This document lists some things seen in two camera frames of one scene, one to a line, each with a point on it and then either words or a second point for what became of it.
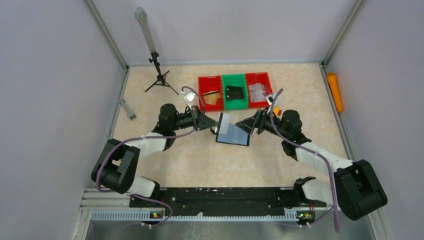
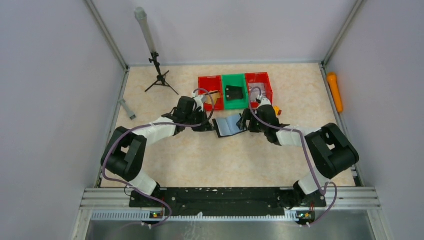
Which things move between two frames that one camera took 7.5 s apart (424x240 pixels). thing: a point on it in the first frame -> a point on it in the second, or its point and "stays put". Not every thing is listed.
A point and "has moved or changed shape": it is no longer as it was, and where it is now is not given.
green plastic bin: (238, 80) stays put
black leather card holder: (231, 134) has moved or changed shape
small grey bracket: (130, 113) stays put
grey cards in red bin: (256, 91) stays put
